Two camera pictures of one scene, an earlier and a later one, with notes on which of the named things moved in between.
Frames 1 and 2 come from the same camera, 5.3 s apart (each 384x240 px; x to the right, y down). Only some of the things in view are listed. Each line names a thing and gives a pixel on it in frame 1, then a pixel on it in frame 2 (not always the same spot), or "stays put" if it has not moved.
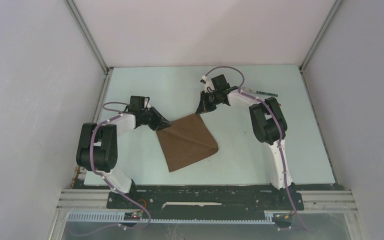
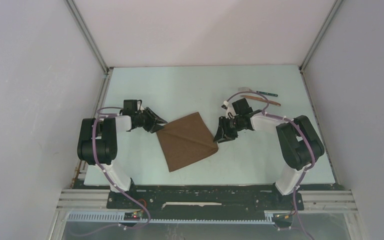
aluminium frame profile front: [77, 200] stays put
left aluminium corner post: [87, 35] stays put
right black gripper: [204, 104] -> [222, 128]
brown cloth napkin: [186, 140] stays put
